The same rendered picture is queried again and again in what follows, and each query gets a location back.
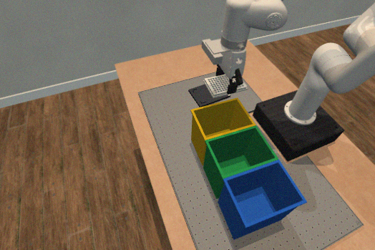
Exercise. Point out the green open-top bin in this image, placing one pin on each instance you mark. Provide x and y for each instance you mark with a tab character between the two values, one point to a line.
228	154

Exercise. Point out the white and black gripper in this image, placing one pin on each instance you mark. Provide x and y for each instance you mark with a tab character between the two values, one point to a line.
233	64

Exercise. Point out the blue bin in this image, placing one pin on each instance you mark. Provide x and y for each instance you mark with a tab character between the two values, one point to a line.
262	196

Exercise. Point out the yellow open-top bin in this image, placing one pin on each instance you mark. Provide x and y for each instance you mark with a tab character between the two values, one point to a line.
215	120

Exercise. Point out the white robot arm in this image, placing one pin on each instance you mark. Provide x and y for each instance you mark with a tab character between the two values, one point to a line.
330	62

